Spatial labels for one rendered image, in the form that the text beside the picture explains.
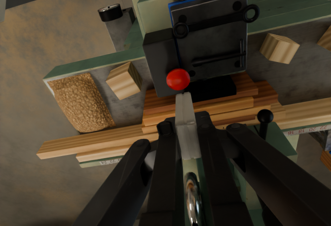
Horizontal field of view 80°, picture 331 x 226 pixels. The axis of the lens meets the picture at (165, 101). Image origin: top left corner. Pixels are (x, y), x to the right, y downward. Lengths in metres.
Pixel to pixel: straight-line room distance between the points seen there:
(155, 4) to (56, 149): 0.38
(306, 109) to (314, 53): 0.11
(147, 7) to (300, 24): 0.26
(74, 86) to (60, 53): 1.09
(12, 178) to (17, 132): 0.74
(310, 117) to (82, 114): 0.44
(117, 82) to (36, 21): 1.16
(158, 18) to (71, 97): 0.23
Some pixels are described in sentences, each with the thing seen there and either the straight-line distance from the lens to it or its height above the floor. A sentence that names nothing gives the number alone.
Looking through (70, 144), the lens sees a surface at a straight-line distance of 0.51.
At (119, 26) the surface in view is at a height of 0.62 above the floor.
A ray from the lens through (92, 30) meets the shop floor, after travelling 1.36.
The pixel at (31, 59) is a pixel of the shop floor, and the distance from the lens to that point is 1.61.
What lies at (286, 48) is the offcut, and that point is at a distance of 0.38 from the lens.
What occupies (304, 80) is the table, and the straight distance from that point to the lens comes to 0.48.
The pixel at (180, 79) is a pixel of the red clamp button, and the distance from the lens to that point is 0.25.
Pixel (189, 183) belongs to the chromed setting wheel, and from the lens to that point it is 0.43.
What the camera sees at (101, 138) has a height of 0.92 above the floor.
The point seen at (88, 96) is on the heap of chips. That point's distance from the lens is 0.41.
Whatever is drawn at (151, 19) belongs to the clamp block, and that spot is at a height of 0.96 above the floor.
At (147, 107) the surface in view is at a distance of 0.35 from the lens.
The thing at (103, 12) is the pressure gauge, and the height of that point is 0.69.
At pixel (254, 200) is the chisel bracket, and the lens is 0.40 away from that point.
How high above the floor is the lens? 1.24
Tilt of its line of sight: 55 degrees down
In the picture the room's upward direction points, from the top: 179 degrees clockwise
